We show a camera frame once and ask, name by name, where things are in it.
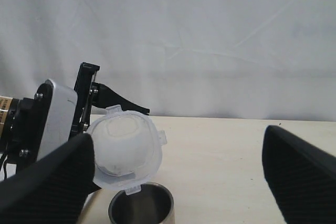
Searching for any stainless steel cup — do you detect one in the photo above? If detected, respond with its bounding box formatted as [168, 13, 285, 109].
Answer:
[108, 182, 175, 223]

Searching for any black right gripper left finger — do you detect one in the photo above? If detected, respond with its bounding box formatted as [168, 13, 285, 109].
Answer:
[1, 133, 95, 223]

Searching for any clear plastic pitcher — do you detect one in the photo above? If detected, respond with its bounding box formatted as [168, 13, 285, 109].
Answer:
[87, 105, 167, 195]

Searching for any white backdrop curtain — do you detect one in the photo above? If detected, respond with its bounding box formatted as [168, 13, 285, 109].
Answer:
[1, 0, 335, 121]

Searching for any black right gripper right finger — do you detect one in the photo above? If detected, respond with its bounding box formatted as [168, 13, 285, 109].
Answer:
[262, 125, 335, 223]

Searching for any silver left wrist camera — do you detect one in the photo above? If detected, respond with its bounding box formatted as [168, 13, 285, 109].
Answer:
[37, 79, 77, 160]

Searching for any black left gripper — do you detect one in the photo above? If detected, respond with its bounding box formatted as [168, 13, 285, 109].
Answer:
[5, 62, 150, 171]

